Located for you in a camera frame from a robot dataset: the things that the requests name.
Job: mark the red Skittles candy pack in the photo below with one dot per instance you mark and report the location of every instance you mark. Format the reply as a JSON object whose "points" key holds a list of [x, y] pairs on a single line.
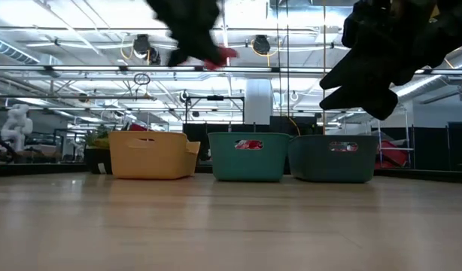
{"points": [[225, 56]]}

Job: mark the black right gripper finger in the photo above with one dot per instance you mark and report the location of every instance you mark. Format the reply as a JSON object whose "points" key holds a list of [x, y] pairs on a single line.
{"points": [[345, 73], [366, 101]]}

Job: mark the yellow plastic bin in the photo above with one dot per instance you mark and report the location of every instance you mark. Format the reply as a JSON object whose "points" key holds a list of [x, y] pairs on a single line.
{"points": [[152, 162]]}

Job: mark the red storage bin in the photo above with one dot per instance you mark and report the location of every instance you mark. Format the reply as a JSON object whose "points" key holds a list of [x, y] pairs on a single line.
{"points": [[138, 128], [394, 156]]}

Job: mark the potted succulent plant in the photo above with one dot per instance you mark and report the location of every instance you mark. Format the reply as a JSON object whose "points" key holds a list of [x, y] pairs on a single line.
{"points": [[97, 150]]}

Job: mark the dark blue plastic bin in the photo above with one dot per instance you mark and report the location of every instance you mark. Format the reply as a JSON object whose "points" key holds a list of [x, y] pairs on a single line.
{"points": [[336, 162]]}

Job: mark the black gantry frame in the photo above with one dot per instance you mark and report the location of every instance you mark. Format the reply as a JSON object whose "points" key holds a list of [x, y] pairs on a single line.
{"points": [[216, 98]]}

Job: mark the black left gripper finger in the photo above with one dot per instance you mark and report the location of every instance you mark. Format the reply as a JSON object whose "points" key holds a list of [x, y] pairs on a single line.
{"points": [[178, 54], [208, 50]]}

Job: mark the white robot figure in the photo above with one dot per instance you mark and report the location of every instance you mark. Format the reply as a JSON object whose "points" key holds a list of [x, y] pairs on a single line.
{"points": [[16, 124]]}

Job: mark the metal rack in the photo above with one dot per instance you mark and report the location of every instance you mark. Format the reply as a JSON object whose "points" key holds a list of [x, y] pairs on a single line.
{"points": [[406, 128]]}

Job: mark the teal plastic bin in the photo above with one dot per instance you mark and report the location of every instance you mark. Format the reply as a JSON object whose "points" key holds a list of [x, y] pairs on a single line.
{"points": [[250, 165]]}

